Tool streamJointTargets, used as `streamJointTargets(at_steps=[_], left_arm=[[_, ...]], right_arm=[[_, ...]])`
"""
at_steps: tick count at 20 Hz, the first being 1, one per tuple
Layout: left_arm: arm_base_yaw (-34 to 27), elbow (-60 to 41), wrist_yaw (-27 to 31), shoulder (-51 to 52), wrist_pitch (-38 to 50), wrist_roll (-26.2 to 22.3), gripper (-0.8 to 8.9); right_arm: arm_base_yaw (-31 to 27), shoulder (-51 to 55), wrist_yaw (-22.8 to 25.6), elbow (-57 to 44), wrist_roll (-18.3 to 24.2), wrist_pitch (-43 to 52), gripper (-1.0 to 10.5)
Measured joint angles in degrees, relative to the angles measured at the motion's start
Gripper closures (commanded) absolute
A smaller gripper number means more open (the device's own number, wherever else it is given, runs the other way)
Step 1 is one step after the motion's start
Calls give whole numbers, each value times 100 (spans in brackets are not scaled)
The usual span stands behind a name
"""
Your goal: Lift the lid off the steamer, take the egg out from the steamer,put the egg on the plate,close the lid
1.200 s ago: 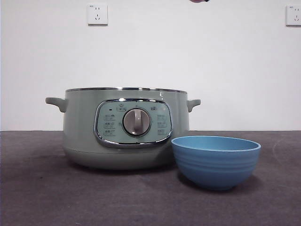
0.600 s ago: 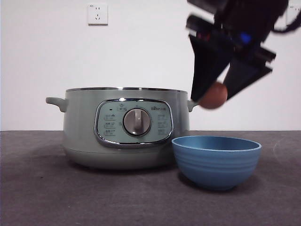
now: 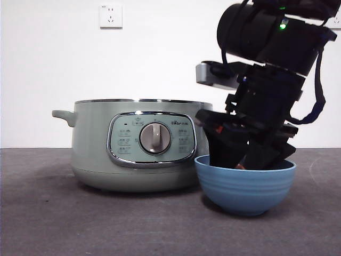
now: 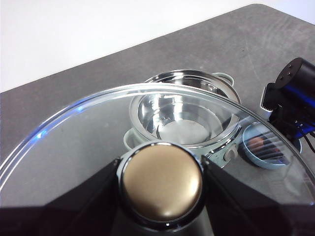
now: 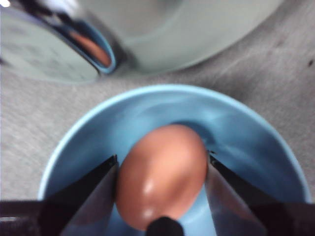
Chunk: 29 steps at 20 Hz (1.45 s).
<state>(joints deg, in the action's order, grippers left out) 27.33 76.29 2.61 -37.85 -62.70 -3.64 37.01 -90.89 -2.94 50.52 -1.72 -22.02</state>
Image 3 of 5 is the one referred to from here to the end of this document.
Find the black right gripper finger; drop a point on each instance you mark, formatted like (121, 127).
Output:
(266, 154)
(226, 152)

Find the brown egg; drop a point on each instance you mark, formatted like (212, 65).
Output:
(241, 166)

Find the pale green electric steamer pot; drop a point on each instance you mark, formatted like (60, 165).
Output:
(90, 149)

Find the white wall socket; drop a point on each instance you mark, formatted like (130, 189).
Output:
(336, 24)
(111, 16)

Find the blue ribbed bowl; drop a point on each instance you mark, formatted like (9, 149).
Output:
(245, 192)

